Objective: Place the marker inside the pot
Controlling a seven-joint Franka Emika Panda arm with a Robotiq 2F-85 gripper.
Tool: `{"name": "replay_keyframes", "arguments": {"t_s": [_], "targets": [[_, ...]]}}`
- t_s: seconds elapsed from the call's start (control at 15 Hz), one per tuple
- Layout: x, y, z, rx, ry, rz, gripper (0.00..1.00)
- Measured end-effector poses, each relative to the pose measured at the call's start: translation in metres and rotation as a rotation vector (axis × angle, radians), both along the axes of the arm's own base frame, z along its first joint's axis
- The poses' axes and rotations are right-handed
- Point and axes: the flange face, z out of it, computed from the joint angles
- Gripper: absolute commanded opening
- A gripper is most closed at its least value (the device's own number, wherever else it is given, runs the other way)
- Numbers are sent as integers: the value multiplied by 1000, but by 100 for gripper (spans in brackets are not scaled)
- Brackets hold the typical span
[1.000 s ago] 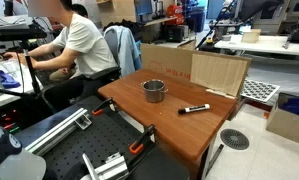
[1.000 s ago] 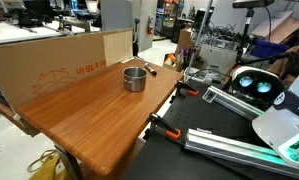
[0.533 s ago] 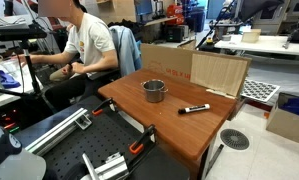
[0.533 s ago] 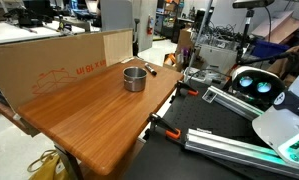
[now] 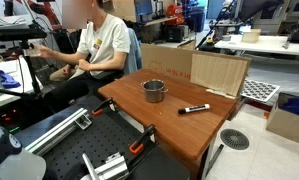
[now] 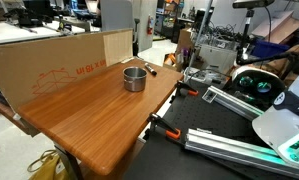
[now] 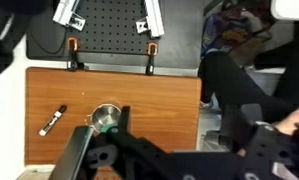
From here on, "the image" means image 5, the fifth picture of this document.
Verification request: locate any black and white marker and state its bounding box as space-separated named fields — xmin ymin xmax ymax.
xmin=177 ymin=103 xmax=211 ymax=115

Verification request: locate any stainless steel pot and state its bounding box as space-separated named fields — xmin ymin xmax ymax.
xmin=140 ymin=79 xmax=169 ymax=104

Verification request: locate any brown cardboard sheet with print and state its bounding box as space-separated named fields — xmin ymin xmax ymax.
xmin=140 ymin=43 xmax=253 ymax=100

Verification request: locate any blue jacket on chair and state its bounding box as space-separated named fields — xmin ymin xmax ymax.
xmin=123 ymin=27 xmax=143 ymax=76

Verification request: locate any black clamp with orange trigger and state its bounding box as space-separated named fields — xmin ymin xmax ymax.
xmin=127 ymin=124 xmax=158 ymax=168
xmin=91 ymin=97 xmax=119 ymax=117

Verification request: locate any person in white t-shirt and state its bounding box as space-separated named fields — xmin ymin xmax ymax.
xmin=37 ymin=0 xmax=132 ymax=113

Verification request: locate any black perforated breadboard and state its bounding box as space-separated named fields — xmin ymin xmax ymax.
xmin=42 ymin=94 xmax=191 ymax=180

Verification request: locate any light corrugated cardboard panel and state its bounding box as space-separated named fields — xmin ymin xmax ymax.
xmin=190 ymin=53 xmax=250 ymax=98

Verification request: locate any red Coca-Cola item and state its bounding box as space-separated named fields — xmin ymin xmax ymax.
xmin=165 ymin=3 xmax=186 ymax=26

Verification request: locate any black computer monitor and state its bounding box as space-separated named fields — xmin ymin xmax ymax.
xmin=134 ymin=0 xmax=154 ymax=17

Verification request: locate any round floor drain grate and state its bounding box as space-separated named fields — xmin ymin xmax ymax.
xmin=219 ymin=128 xmax=251 ymax=151

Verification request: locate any white perforated tray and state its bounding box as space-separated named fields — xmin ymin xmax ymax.
xmin=240 ymin=78 xmax=281 ymax=104

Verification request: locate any small wooden box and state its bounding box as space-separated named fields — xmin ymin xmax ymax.
xmin=241 ymin=28 xmax=262 ymax=44

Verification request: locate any white VR controller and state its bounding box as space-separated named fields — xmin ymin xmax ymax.
xmin=23 ymin=44 xmax=43 ymax=58

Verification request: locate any long white work table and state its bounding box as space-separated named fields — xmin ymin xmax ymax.
xmin=214 ymin=34 xmax=299 ymax=57

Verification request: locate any black softbox on stand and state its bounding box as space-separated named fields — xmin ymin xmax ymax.
xmin=238 ymin=0 xmax=285 ymax=24

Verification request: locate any white side table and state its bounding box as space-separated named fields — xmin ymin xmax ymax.
xmin=0 ymin=56 xmax=44 ymax=112

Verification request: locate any open cardboard box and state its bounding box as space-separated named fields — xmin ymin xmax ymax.
xmin=265 ymin=91 xmax=299 ymax=147

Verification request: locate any blue cloth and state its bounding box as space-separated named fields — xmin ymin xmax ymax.
xmin=0 ymin=69 xmax=22 ymax=90

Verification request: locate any black control box with lights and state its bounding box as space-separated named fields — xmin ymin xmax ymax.
xmin=0 ymin=103 xmax=33 ymax=135

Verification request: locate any blue fabric bag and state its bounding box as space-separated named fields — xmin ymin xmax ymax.
xmin=278 ymin=96 xmax=299 ymax=120

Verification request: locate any short aluminium profile rail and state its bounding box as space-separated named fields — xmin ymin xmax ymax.
xmin=80 ymin=151 xmax=130 ymax=180

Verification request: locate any black metal table frame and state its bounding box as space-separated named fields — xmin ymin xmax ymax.
xmin=198 ymin=143 xmax=225 ymax=180

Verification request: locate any long aluminium profile rail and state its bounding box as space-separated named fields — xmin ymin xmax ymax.
xmin=23 ymin=107 xmax=94 ymax=157

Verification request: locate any black camera tripod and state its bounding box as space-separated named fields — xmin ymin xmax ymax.
xmin=0 ymin=39 xmax=46 ymax=101

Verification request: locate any black stereo camera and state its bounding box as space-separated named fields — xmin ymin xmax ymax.
xmin=0 ymin=23 xmax=49 ymax=43

